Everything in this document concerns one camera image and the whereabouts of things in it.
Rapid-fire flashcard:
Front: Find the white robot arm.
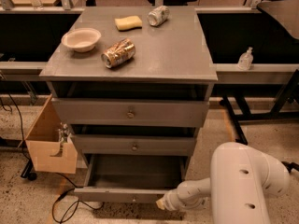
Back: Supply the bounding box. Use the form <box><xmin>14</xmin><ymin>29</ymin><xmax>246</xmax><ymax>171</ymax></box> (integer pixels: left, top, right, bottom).
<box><xmin>156</xmin><ymin>142</ymin><xmax>290</xmax><ymax>224</ymax></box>

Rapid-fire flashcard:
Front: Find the grey drawer cabinet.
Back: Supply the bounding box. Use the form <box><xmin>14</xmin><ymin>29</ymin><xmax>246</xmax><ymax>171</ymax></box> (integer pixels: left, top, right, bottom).
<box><xmin>39</xmin><ymin>6</ymin><xmax>219</xmax><ymax>173</ymax></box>

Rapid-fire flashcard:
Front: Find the white paper bowl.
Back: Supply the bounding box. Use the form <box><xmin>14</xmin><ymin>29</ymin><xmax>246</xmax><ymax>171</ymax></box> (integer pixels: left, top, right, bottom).
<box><xmin>61</xmin><ymin>28</ymin><xmax>102</xmax><ymax>53</ymax></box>

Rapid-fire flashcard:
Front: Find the grey middle drawer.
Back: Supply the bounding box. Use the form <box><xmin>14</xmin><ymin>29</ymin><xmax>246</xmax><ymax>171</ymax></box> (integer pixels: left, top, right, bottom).
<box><xmin>71</xmin><ymin>134</ymin><xmax>196</xmax><ymax>156</ymax></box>

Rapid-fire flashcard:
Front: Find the black floor cable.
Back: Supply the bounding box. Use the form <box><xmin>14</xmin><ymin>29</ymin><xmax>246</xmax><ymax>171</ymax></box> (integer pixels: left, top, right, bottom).
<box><xmin>50</xmin><ymin>173</ymin><xmax>106</xmax><ymax>224</ymax></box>

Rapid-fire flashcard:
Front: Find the clear sanitizer pump bottle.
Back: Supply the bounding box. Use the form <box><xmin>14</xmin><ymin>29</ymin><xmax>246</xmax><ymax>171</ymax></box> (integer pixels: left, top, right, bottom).
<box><xmin>237</xmin><ymin>47</ymin><xmax>253</xmax><ymax>70</ymax></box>

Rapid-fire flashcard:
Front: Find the cardboard box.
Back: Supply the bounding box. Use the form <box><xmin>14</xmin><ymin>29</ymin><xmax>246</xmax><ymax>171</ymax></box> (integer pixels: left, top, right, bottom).
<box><xmin>25</xmin><ymin>96</ymin><xmax>78</xmax><ymax>174</ymax></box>

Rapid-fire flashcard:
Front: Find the grey top drawer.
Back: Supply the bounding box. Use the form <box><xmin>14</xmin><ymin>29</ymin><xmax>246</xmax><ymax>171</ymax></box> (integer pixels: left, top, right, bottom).
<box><xmin>51</xmin><ymin>98</ymin><xmax>209</xmax><ymax>127</ymax></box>

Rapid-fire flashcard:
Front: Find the silver soda can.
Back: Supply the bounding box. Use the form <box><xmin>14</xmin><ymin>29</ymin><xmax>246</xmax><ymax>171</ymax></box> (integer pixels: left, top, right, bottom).
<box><xmin>148</xmin><ymin>6</ymin><xmax>170</xmax><ymax>27</ymax></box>

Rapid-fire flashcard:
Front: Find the black caster wheel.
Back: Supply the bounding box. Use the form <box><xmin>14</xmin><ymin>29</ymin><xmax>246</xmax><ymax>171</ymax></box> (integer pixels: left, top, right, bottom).
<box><xmin>283</xmin><ymin>161</ymin><xmax>299</xmax><ymax>173</ymax></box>

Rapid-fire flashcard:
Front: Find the grey drawer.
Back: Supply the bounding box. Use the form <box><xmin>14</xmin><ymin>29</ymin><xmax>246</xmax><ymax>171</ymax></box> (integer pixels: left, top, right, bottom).
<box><xmin>75</xmin><ymin>154</ymin><xmax>185</xmax><ymax>203</ymax></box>
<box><xmin>51</xmin><ymin>98</ymin><xmax>209</xmax><ymax>127</ymax></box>
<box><xmin>71</xmin><ymin>134</ymin><xmax>196</xmax><ymax>156</ymax></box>

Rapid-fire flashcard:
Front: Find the gold crushed soda can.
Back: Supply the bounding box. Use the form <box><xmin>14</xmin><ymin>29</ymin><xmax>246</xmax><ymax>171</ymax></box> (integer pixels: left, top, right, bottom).
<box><xmin>101</xmin><ymin>38</ymin><xmax>135</xmax><ymax>69</ymax></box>

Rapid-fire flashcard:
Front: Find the white foam-padded gripper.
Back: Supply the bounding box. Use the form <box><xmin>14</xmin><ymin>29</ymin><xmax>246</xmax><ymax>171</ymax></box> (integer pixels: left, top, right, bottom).
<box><xmin>156</xmin><ymin>195</ymin><xmax>172</xmax><ymax>211</ymax></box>

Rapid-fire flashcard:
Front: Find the yellow sponge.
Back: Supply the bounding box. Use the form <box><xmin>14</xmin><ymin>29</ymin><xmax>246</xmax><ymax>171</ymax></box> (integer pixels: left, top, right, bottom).
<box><xmin>115</xmin><ymin>16</ymin><xmax>142</xmax><ymax>31</ymax></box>

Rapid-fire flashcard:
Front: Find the grey bottom drawer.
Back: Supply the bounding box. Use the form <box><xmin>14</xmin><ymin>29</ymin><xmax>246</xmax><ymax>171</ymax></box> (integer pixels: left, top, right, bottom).
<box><xmin>75</xmin><ymin>154</ymin><xmax>185</xmax><ymax>203</ymax></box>

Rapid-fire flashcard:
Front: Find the black table leg frame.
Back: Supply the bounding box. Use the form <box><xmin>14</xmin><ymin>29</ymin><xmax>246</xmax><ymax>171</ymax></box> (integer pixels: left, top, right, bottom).
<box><xmin>220</xmin><ymin>69</ymin><xmax>299</xmax><ymax>145</ymax></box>

